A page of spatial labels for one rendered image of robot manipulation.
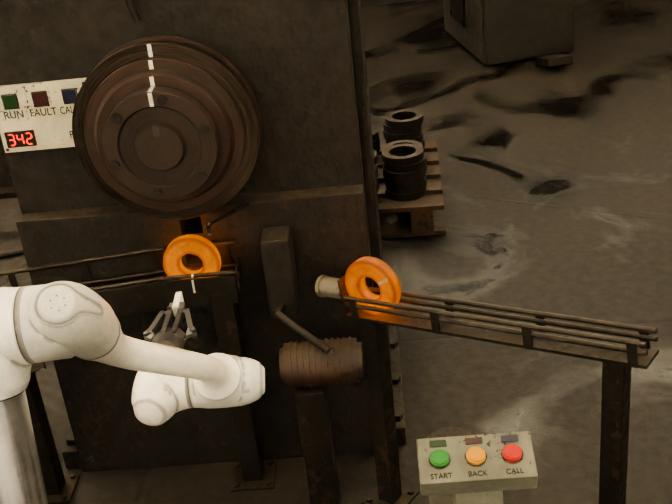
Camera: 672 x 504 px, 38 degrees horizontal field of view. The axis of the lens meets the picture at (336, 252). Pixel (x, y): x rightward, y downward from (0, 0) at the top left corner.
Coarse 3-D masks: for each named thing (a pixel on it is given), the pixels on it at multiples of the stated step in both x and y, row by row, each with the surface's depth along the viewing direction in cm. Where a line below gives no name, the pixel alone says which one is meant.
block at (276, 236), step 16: (272, 240) 261; (288, 240) 261; (272, 256) 262; (288, 256) 262; (272, 272) 264; (288, 272) 264; (272, 288) 267; (288, 288) 267; (272, 304) 269; (288, 304) 269
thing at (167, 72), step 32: (128, 64) 239; (160, 64) 238; (192, 64) 240; (96, 96) 242; (192, 96) 239; (224, 96) 241; (96, 128) 244; (224, 128) 243; (96, 160) 250; (224, 160) 247; (128, 192) 253
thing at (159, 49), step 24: (144, 48) 238; (168, 48) 238; (192, 48) 239; (96, 72) 241; (216, 72) 241; (240, 96) 243; (72, 120) 247; (240, 168) 252; (168, 216) 258; (192, 216) 258
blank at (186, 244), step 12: (180, 240) 264; (192, 240) 263; (204, 240) 265; (168, 252) 265; (180, 252) 265; (192, 252) 265; (204, 252) 265; (216, 252) 266; (168, 264) 267; (180, 264) 268; (204, 264) 266; (216, 264) 266
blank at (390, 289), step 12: (360, 264) 250; (372, 264) 247; (384, 264) 248; (348, 276) 254; (360, 276) 251; (372, 276) 249; (384, 276) 246; (396, 276) 248; (348, 288) 256; (360, 288) 254; (384, 288) 248; (396, 288) 247; (384, 300) 250; (396, 300) 249; (372, 312) 254
